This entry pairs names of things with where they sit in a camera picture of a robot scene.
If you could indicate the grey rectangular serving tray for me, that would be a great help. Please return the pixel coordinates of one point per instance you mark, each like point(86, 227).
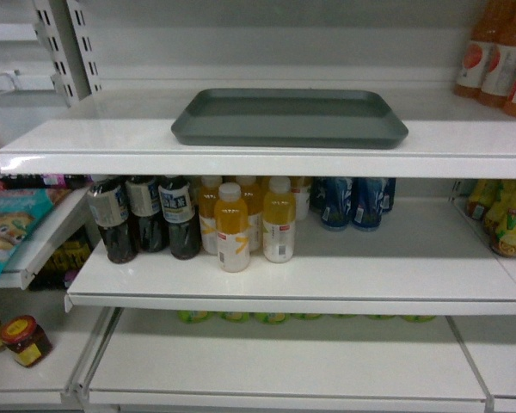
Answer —
point(309, 118)

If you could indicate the yellow juice bottle right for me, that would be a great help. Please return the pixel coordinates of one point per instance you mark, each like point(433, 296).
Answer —
point(279, 220)

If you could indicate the yellow juice bottle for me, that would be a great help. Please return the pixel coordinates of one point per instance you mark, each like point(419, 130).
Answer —
point(279, 220)
point(208, 197)
point(231, 214)

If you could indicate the yellow juice bottle front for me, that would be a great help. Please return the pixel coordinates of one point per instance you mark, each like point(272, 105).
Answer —
point(231, 214)

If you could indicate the yellow juice bottle back left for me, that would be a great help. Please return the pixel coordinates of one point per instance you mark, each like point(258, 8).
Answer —
point(208, 197)

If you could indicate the blue drink bottle left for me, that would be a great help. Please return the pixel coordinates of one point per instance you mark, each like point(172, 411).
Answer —
point(337, 205)

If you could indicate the blue drink bottle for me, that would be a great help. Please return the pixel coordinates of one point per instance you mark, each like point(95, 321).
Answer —
point(337, 205)
point(367, 199)

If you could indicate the dark tea bottle right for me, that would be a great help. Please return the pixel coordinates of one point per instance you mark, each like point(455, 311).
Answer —
point(179, 212)

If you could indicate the dark tea bottle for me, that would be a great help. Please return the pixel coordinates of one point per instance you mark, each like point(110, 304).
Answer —
point(108, 205)
point(146, 207)
point(179, 212)

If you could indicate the blue drink bottle right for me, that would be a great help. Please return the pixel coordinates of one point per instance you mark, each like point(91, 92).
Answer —
point(367, 199)

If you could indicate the dark tea bottle middle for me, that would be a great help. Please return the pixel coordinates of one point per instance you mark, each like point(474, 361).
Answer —
point(146, 207)

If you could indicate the dark tea bottle left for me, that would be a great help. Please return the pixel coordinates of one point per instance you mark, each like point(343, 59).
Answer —
point(108, 205)

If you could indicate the white middle shelf board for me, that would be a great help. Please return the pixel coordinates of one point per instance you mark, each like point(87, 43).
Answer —
point(426, 258)

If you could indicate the white left side shelf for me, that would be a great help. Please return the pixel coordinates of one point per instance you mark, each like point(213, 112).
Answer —
point(69, 213)

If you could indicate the white bottom shelf board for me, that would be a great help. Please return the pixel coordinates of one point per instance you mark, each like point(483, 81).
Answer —
point(155, 361)

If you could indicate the teal snack bag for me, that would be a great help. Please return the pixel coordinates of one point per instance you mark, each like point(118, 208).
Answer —
point(20, 212)

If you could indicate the yellow lemon tea bottle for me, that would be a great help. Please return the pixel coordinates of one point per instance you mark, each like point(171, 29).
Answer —
point(503, 241)

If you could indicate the white slotted shelf upright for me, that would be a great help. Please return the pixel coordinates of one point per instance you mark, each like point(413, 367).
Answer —
point(63, 29)

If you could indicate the red lid sauce jar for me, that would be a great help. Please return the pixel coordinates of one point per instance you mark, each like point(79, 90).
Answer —
point(26, 340)

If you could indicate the orange juice bottle left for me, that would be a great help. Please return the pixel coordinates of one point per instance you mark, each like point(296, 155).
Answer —
point(478, 51)

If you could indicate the orange juice bottle middle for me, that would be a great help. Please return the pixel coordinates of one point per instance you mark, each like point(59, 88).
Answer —
point(499, 75)

